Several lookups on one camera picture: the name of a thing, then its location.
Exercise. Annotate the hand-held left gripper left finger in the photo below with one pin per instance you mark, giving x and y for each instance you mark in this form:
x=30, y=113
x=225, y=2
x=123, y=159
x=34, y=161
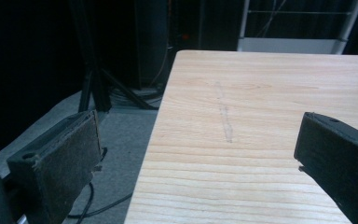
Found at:
x=62, y=161

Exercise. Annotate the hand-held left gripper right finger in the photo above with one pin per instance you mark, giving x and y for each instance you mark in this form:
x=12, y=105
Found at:
x=338, y=155

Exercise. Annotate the black metal tripod stand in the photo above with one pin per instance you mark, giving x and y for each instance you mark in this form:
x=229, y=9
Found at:
x=93, y=81

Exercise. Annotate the white metal rack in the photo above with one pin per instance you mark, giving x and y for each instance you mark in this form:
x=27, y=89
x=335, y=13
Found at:
x=289, y=43

